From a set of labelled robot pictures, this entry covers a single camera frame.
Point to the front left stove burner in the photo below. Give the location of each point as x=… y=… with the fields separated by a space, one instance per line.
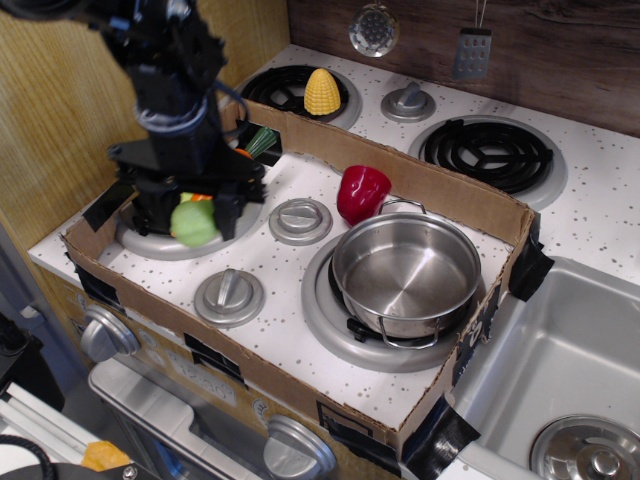
x=165 y=248

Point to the silver oven door handle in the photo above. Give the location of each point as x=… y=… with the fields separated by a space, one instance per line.
x=184 y=437

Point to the grey back stove knob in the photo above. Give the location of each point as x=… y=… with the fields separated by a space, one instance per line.
x=409 y=104

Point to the hanging grey spatula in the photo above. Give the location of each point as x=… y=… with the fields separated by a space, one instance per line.
x=472 y=56

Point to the stove burner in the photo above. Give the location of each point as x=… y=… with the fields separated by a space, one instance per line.
x=338 y=331
x=506 y=154
x=165 y=248
x=283 y=88

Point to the brown cardboard fence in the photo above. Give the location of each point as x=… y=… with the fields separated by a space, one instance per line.
x=274 y=363

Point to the back left stove burner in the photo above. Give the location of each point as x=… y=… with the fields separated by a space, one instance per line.
x=283 y=88

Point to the back right stove burner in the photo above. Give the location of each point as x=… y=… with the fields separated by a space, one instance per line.
x=506 y=154

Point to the grey stove knob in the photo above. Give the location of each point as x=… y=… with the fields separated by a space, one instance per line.
x=229 y=298
x=409 y=104
x=300 y=222

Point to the red toy bell pepper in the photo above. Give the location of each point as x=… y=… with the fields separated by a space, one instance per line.
x=362 y=191

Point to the silver sink drain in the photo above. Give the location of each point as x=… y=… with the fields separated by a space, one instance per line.
x=585 y=447

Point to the front right stove burner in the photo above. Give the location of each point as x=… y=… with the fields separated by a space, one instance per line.
x=338 y=331

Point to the yellow toy corn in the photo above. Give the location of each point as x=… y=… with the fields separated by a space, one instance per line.
x=322 y=95

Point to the green toy broccoli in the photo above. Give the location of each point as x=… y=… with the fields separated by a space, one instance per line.
x=192 y=223

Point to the hanging silver strainer ladle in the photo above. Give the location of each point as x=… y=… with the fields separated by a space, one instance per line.
x=374 y=30

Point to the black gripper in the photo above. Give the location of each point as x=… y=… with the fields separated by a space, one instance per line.
x=188 y=153

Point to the oven knob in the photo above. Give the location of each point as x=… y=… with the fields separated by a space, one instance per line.
x=294 y=452
x=106 y=336

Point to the left oven front knob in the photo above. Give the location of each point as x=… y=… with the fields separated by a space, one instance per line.
x=106 y=336

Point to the steel pan with handles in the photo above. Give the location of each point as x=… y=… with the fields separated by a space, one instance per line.
x=408 y=275

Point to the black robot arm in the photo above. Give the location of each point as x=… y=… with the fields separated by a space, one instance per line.
x=173 y=63

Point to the grey front stove knob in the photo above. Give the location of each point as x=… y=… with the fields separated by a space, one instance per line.
x=229 y=298

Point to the right oven front knob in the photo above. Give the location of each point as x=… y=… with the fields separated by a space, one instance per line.
x=294 y=452

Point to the orange toy carrot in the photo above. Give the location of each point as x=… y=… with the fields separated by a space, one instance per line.
x=261 y=141

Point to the grey toy sink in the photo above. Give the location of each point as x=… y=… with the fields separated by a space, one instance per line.
x=571 y=349

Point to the grey middle stove knob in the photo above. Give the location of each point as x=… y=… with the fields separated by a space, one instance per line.
x=300 y=222

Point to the yellow object bottom left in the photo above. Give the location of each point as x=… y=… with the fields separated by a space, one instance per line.
x=102 y=455

